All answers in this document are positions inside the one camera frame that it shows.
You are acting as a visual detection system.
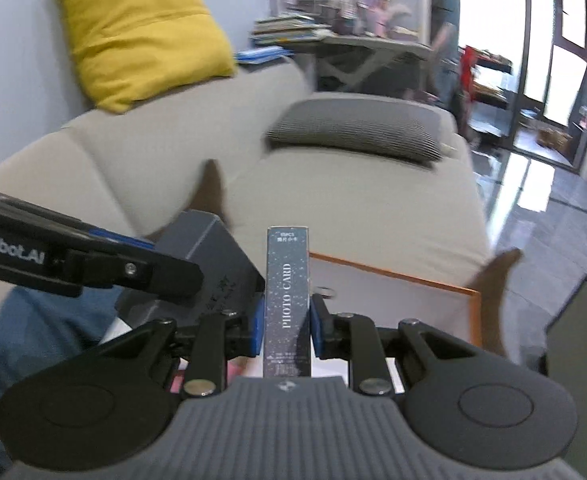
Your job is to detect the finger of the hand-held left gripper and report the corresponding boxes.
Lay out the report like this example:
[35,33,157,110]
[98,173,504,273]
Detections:
[65,229,205,298]

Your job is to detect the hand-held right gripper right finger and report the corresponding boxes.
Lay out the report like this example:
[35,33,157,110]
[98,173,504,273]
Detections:
[310,293,474,396]

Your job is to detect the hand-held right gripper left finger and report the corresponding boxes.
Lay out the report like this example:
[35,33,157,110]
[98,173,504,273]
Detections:
[92,296,267,395]

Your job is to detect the dark speckled card box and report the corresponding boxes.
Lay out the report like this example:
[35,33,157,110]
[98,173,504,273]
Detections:
[262,226,312,380]

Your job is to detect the grey box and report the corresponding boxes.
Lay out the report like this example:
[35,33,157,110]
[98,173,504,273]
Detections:
[116,210,267,333]

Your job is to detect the orange storage box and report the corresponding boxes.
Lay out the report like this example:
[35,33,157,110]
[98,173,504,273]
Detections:
[308,252,482,394]

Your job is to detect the person's left leg blue jeans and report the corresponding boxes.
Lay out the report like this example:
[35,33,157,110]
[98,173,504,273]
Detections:
[0,285,124,461]

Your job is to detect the person's left foot brown sock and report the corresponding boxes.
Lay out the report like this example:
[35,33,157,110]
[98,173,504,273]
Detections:
[186,159,234,233]

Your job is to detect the person's foot brown sock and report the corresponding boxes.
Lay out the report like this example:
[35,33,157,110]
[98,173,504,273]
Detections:
[186,159,234,233]
[473,247,523,356]

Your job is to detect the beige fabric sofa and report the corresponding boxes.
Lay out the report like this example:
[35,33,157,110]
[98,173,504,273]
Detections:
[0,62,494,361]

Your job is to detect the person's right foot brown sock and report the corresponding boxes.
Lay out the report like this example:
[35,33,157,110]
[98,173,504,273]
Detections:
[473,247,523,356]

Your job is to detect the houndstooth cushion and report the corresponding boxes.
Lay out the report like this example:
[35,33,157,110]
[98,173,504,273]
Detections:
[264,97,445,165]

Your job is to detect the yellow pillow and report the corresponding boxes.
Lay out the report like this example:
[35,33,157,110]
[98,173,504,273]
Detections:
[56,0,238,115]

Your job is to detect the blue folder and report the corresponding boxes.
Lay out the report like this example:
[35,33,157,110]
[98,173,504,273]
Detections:
[234,46,294,65]

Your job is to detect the stack of books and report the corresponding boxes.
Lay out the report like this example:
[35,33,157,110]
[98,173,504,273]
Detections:
[250,12,331,43]

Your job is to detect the grey desk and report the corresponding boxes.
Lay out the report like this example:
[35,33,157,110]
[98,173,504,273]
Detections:
[286,32,431,93]

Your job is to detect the black trolley shelf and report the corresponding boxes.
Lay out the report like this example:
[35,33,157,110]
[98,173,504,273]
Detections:
[461,47,514,146]

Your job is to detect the grey pink office chair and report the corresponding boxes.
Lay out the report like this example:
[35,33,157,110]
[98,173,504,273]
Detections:
[426,22,461,106]

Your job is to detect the red garment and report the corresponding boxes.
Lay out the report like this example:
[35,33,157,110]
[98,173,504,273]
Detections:
[461,45,481,106]

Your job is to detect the glass balcony door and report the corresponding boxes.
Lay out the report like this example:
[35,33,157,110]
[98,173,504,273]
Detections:
[516,0,587,171]

